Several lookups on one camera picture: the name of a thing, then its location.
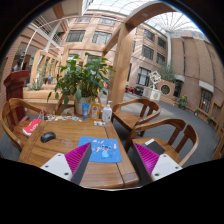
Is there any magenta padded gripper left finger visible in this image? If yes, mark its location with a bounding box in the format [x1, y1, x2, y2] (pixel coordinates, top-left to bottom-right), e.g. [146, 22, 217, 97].
[41, 143, 92, 185]

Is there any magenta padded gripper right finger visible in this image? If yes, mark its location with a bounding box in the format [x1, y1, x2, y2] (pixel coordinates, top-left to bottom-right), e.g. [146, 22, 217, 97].
[133, 143, 182, 182]

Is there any blue cartoon mouse pad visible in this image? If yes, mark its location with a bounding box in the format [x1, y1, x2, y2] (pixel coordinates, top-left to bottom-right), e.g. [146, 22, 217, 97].
[78, 136, 122, 163]

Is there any black computer mouse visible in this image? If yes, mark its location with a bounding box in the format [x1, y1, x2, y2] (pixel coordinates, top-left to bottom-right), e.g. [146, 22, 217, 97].
[40, 132, 56, 143]

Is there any black notebook on chair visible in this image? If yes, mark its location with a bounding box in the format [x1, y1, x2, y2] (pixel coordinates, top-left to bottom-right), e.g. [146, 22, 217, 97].
[144, 139, 165, 155]

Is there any wooden chair near right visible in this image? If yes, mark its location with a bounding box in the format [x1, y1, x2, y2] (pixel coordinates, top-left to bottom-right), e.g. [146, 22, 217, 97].
[124, 118, 199, 166]

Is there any wooden chair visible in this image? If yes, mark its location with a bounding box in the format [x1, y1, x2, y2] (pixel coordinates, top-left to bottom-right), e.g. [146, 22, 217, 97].
[124, 118, 199, 166]
[0, 98, 47, 151]
[112, 98, 161, 132]

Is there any wooden chair far right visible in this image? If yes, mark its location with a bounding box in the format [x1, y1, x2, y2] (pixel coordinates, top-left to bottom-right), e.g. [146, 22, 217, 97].
[112, 98, 161, 132]

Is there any blue tube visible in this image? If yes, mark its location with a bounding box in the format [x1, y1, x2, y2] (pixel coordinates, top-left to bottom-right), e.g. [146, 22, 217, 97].
[82, 103, 90, 120]

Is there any white pump bottle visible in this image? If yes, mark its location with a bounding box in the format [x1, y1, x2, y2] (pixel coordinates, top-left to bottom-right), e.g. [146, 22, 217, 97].
[102, 102, 112, 122]

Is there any yellow bottle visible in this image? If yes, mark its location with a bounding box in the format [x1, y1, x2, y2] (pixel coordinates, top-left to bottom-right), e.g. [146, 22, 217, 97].
[91, 99, 100, 120]

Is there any wooden chair left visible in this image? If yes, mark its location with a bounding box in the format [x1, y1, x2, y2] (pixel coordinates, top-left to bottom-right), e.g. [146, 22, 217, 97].
[0, 98, 47, 151]

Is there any potted green plant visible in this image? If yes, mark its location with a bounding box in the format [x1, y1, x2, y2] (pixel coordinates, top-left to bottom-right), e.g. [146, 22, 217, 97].
[54, 55, 114, 115]

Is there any white cube sculpture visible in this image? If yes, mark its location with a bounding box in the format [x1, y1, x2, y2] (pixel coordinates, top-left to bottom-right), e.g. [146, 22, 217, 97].
[150, 71, 161, 89]

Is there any wooden pergola post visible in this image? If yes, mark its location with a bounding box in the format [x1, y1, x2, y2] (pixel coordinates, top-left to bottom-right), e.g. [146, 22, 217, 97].
[102, 1, 174, 106]

